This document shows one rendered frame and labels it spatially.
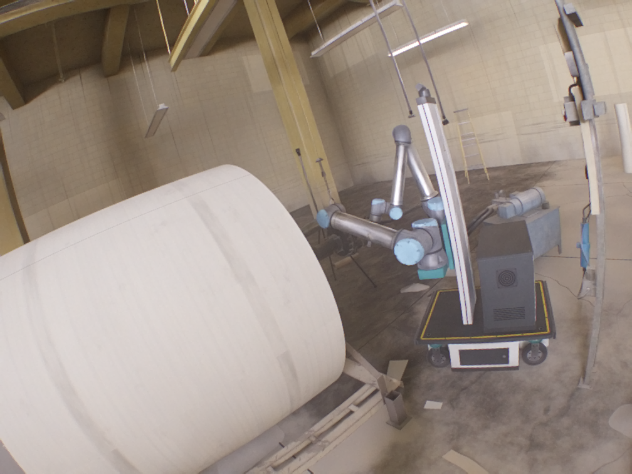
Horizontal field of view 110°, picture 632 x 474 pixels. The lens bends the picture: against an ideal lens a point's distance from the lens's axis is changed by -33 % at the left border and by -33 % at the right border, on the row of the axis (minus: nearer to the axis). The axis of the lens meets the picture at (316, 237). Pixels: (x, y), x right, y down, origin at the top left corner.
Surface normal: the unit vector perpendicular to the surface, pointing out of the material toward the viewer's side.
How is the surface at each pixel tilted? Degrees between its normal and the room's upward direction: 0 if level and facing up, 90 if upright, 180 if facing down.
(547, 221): 90
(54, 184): 90
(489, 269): 90
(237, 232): 53
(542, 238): 90
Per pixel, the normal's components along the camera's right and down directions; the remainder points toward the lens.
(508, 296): -0.49, 0.36
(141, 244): 0.19, -0.65
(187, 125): 0.58, 0.02
